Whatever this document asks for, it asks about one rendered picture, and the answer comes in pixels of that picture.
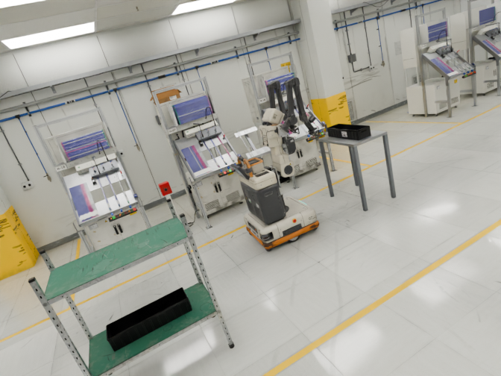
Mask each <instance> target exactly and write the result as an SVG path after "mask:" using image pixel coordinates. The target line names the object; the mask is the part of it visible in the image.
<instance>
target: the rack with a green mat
mask: <svg viewBox="0 0 501 376"><path fill-rule="evenodd" d="M166 201H167V203H168V206H169V209H170V211H171V214H172V216H173V218H172V219H169V220H167V221H165V222H162V223H160V224H158V225H155V226H153V227H151V228H148V229H146V230H143V231H141V232H139V233H137V234H134V235H132V236H129V237H127V238H125V239H122V240H120V241H118V242H115V243H113V244H111V245H108V246H106V247H104V248H101V249H99V250H97V251H94V252H92V253H90V254H87V255H85V256H83V257H80V258H78V259H76V260H73V261H71V262H69V263H66V264H64V265H62V266H59V267H57V268H55V267H54V265H53V263H52V261H51V259H50V258H49V256H48V254H47V252H46V251H45V249H44V250H42V251H40V255H41V256H42V258H43V260H44V261H45V264H46V265H47V267H48V269H49V271H50V275H49V278H48V283H47V286H46V288H45V293H44V292H43V290H42V288H41V287H40V285H39V284H38V282H37V279H36V278H35V277H32V278H30V279H29V280H28V282H29V284H30V285H31V288H32V289H33V291H34V292H35V294H36V296H37V297H38V299H39V300H40V303H41V304H42V306H43V307H44V309H45V311H46V312H47V314H48V316H49V318H50V320H51V321H52V323H53V324H54V326H55V327H56V329H57V331H58V333H59V334H60V336H61V338H62V339H63V341H64V342H65V344H66V347H67V348H68V349H69V351H70V353H71V355H72V356H73V358H74V359H75V362H76V363H77V364H78V366H79V368H80V370H81V371H82V373H83V375H84V376H108V375H111V374H112V373H113V372H115V371H116V370H118V369H120V368H122V367H123V366H126V365H127V364H129V363H131V362H133V361H134V360H136V359H138V358H140V357H142V356H143V355H145V354H147V353H149V352H150V351H153V350H154V349H156V348H158V347H160V346H161V345H163V344H165V343H167V342H169V341H170V340H172V339H174V338H176V337H177V336H179V335H181V334H183V333H185V332H187V331H188V330H190V329H192V328H194V327H196V326H197V325H199V324H201V323H203V322H205V321H206V320H208V319H210V318H214V317H215V316H216V315H218V318H219V321H220V323H221V326H222V328H223V331H224V334H225V336H226V338H227V341H228V345H229V347H230V348H234V346H235V345H234V343H233V341H232V339H231V336H230V333H229V330H228V329H227V325H226V323H225V320H224V317H223V315H222V313H221V309H220V307H219V305H218V302H217V299H216V296H215V293H214V291H213V289H212V286H211V283H210V281H209V278H208V275H207V272H206V269H205V268H204V264H203V262H202V259H201V256H200V254H199V252H198V248H197V246H196V244H195V241H194V238H193V235H192V232H191V230H190V228H189V224H188V222H187V220H186V217H185V214H184V213H181V214H180V215H179V216H180V219H181V221H180V220H179V219H178V217H177V214H176V212H175V210H174V206H173V204H172V202H171V199H167V200H166ZM188 241H189V242H190V245H191V247H192V250H193V252H194V255H195V258H196V260H197V262H198V266H199V268H200V270H201V274H202V276H203V278H204V281H205V284H206V286H207V287H205V285H204V283H203V281H202V280H201V276H200V274H199V271H198V268H197V266H196V264H195V261H194V258H193V256H192V252H191V251H190V248H189V245H188ZM181 244H184V247H185V249H186V253H187V254H188V257H189V260H190V262H191V264H192V268H193V270H194V272H195V275H196V278H197V279H198V283H197V284H195V285H193V286H191V287H189V288H187V289H185V290H184V291H185V293H186V295H187V297H188V299H189V302H190V304H191V306H192V310H191V311H190V312H188V313H186V314H184V315H182V316H180V317H179V318H177V319H175V320H173V321H171V322H169V323H168V324H166V325H163V326H162V327H160V328H158V329H156V330H154V331H152V332H150V333H149V334H147V335H145V336H143V337H141V338H139V339H138V340H136V341H134V342H132V343H130V344H128V345H126V346H125V347H123V348H120V349H119V350H118V351H114V350H113V349H112V347H111V345H110V344H109V342H108V341H107V332H106V330H104V331H102V332H100V333H98V334H96V335H94V336H93V335H92V334H91V332H90V330H89V328H88V327H87V325H86V322H85V321H84V319H83V317H82V315H81V314H80V312H79V310H78V308H77V307H76V305H75V303H74V301H73V300H72V297H71V295H73V294H75V293H76V292H79V291H81V290H83V289H86V288H87V287H89V286H92V285H94V284H96V283H98V282H101V281H103V280H105V279H107V278H110V277H112V276H114V275H116V274H118V273H120V272H123V271H124V270H126V269H129V268H131V267H133V266H135V265H138V264H140V263H142V262H144V261H146V260H149V259H151V258H152V257H156V256H157V255H159V254H162V253H163V252H166V251H168V250H170V249H172V248H175V247H177V246H179V245H181ZM63 298H65V299H66V301H67V303H68V304H69V306H70V308H71V309H72V312H73V313H74V315H75V317H76V319H77V320H78V322H79V324H80V326H81V327H82V329H83V331H84V333H85V334H86V337H87V339H88V340H89V366H88V368H87V366H86V363H85V362H84V360H83V359H82V357H81V355H80V354H79V352H78V350H77V349H76V347H75V345H74V343H73V341H72V340H71V338H70V336H69V335H68V333H67V332H66V329H65V328H64V326H63V324H62V323H61V321H60V319H59V318H58V316H57V314H56V313H55V311H54V309H53V307H52V306H51V304H53V303H55V302H57V301H59V300H61V299H63Z"/></svg>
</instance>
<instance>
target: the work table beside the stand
mask: <svg viewBox="0 0 501 376"><path fill-rule="evenodd" d="M381 136H382V140H383V145H384V150H385V160H386V166H387V171H388V180H389V186H390V191H391V197H392V198H396V192H395V185H394V176H393V170H392V165H391V155H390V149H389V144H388V134H387V131H373V130H371V136H369V137H366V138H364V139H362V140H349V139H343V138H337V137H329V136H325V137H322V138H320V139H318V142H319V146H320V150H321V156H322V160H323V164H324V170H325V174H326V178H327V184H328V188H329V192H330V197H334V192H333V186H332V182H331V178H330V171H329V168H328V164H327V157H326V153H325V150H324V142H327V143H332V144H336V145H345V146H348V148H349V152H350V160H351V165H352V169H353V176H354V181H355V185H356V186H359V191H360V196H361V200H362V208H363V210H364V211H367V210H368V205H367V201H366V196H365V188H364V184H363V179H362V170H361V166H360V162H359V153H358V149H357V146H358V145H361V144H363V143H366V142H369V141H371V140H374V139H376V138H378V137H381Z"/></svg>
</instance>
